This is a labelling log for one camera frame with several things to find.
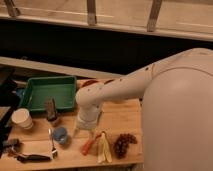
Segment green plastic tray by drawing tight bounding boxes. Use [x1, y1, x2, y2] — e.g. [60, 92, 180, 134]
[19, 76, 77, 113]

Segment blue small cup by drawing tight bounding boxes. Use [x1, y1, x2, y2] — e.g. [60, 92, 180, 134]
[53, 127, 68, 145]

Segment dark grapes bunch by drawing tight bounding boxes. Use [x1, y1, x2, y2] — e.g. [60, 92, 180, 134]
[113, 133, 137, 159]

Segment red bowl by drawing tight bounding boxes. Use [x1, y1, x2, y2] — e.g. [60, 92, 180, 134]
[81, 80, 98, 88]
[104, 79, 114, 84]

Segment red bowl left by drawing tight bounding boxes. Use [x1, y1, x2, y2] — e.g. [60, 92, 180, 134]
[81, 80, 98, 88]

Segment white paper cup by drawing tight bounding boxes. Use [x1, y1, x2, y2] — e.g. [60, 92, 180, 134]
[11, 108, 33, 130]

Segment red bowl right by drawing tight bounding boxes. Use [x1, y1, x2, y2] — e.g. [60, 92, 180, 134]
[104, 79, 114, 84]

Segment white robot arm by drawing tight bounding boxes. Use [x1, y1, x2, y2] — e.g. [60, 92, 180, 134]
[76, 48, 213, 171]

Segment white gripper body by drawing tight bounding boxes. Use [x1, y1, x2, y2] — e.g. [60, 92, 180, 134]
[76, 105, 102, 130]

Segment yellow banana peel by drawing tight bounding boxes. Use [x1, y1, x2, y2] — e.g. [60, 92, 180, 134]
[98, 132, 112, 163]

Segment metal spoon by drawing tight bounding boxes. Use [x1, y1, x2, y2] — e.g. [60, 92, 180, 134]
[48, 129, 58, 159]

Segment dark handled tool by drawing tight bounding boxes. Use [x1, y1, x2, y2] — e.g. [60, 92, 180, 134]
[16, 154, 51, 163]

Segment brown wooden block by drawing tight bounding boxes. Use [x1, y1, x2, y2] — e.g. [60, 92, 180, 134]
[45, 98, 58, 122]

